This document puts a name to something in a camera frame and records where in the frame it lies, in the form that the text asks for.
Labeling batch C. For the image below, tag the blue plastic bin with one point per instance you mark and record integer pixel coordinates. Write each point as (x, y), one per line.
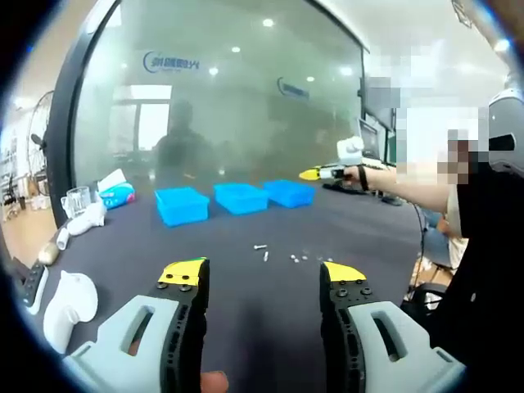
(241, 197)
(182, 204)
(288, 192)

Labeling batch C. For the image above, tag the black glass wall frame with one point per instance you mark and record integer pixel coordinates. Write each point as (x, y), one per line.
(61, 123)

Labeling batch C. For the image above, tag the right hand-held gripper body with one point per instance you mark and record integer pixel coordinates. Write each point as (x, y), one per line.
(350, 149)

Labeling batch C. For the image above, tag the tissue pack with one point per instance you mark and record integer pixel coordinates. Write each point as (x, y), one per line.
(118, 196)

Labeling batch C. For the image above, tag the person in black shirt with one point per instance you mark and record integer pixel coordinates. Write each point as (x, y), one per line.
(491, 266)

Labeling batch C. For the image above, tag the glass mug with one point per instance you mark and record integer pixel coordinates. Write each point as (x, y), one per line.
(78, 202)

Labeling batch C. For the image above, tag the large white game controller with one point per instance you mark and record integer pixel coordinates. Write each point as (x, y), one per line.
(67, 311)

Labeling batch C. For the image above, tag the person's left hand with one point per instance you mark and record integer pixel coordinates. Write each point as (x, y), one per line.
(213, 382)

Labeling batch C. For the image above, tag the screws nuts and washers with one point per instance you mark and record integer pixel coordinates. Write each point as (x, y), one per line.
(260, 247)

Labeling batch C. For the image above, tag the grey chest device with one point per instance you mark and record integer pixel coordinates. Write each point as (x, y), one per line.
(503, 118)

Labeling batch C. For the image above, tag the standing fan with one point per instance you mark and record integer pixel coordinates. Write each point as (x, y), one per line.
(37, 139)

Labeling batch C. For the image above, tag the black chair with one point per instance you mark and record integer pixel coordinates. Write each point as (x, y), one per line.
(430, 290)

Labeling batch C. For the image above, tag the person's right hand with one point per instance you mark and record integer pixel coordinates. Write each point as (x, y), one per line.
(351, 174)

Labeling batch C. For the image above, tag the black and white remote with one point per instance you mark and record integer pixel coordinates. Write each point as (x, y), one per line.
(34, 286)

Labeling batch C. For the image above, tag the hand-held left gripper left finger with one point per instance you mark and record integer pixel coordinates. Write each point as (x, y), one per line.
(168, 319)

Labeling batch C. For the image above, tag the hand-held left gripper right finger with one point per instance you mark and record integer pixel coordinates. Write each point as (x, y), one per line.
(360, 327)

